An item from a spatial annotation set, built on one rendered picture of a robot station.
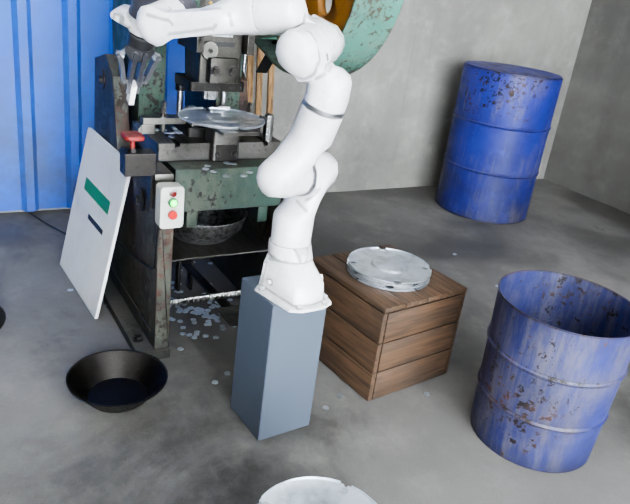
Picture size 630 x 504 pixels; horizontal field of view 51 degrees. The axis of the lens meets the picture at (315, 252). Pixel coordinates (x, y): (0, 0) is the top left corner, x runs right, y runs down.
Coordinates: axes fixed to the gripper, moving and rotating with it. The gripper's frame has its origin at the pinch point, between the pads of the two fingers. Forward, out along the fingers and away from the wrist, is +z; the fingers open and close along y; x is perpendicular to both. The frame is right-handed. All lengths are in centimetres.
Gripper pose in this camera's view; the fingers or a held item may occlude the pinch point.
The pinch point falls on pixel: (131, 92)
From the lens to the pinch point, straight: 204.9
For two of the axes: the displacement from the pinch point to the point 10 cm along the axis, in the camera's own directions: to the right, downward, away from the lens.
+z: -3.4, 6.4, 6.9
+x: -3.8, -7.6, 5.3
